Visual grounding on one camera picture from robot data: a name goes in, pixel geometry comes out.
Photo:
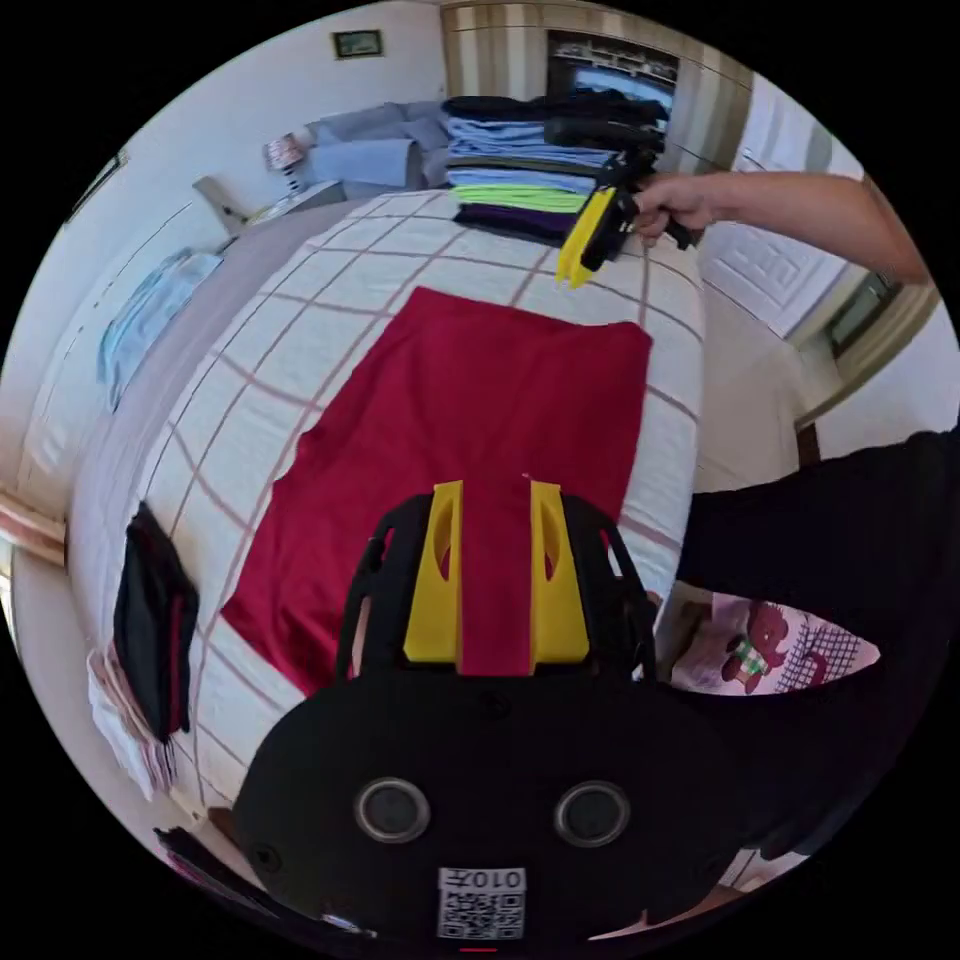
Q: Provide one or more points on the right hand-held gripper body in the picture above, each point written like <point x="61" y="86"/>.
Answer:
<point x="616" y="225"/>

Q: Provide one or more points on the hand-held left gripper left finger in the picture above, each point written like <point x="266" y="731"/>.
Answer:
<point x="433" y="615"/>

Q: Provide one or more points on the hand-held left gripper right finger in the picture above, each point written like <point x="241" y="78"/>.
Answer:
<point x="559" y="622"/>

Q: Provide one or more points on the red short sleeve shirt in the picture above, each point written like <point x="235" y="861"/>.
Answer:
<point x="480" y="390"/>

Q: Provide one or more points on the person's right forearm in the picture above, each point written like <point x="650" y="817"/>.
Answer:
<point x="817" y="217"/>

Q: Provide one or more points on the person's right hand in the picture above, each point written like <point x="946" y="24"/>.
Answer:
<point x="675" y="201"/>

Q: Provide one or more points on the tall pile of clothes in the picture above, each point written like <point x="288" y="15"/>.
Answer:
<point x="517" y="172"/>

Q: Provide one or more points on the wooden cupboard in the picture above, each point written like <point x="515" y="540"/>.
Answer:
<point x="697" y="105"/>

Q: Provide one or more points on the white panelled door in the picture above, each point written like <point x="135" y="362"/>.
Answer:
<point x="772" y="270"/>

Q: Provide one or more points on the bed with white checked quilt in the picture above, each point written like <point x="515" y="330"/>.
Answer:
<point x="352" y="255"/>

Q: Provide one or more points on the person's body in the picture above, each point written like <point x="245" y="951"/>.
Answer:
<point x="825" y="540"/>

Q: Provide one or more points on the small pile of dark clothes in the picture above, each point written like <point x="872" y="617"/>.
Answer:
<point x="154" y="622"/>

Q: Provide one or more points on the small table lamp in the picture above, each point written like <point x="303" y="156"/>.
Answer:
<point x="285" y="154"/>

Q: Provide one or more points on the light blue cloth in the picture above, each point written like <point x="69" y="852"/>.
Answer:
<point x="150" y="315"/>

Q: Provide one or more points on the framed wall picture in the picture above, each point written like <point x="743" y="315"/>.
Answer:
<point x="357" y="43"/>

